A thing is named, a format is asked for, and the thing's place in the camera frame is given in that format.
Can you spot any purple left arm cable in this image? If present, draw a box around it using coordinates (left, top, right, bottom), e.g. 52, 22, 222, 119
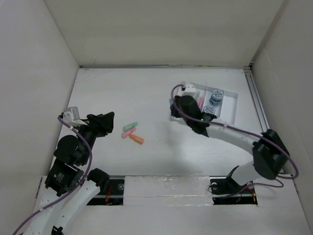
12, 117, 92, 235

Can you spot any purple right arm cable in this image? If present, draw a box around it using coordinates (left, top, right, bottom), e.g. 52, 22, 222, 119
170, 84, 299, 199

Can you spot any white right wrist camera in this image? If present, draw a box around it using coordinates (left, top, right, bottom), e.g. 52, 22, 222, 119
177, 83, 197, 96

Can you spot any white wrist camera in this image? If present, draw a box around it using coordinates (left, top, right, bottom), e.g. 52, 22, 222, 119
61, 106, 86, 127
177, 83, 197, 96

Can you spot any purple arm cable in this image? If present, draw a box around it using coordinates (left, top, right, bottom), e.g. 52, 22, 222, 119
170, 84, 299, 199
12, 117, 92, 235

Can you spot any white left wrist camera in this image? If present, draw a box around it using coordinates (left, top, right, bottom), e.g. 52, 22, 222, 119
61, 106, 86, 127

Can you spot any pink correction tape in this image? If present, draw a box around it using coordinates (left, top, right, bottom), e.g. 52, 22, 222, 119
121, 127, 136, 139

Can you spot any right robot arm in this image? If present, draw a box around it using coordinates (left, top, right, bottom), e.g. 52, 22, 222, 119
170, 95, 288, 193

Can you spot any orange correction tape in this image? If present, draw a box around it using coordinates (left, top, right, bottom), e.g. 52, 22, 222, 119
129, 134, 144, 144

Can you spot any green correction tape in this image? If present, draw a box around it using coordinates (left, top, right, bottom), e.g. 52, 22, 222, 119
122, 122, 138, 132

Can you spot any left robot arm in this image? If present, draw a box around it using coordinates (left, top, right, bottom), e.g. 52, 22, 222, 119
14, 107, 114, 235

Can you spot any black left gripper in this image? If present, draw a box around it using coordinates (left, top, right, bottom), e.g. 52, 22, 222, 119
74, 111, 114, 164

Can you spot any purple cap pastel highlighter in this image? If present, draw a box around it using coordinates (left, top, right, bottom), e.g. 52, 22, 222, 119
197, 96, 204, 110

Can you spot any aluminium frame rail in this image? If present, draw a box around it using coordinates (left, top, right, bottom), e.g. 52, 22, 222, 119
244, 66, 269, 132

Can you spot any blue cap pastel highlighter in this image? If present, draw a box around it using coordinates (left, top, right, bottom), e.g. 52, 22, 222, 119
194, 91, 200, 100

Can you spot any white compartment organizer tray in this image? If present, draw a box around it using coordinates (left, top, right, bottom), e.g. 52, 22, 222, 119
171, 83, 238, 124

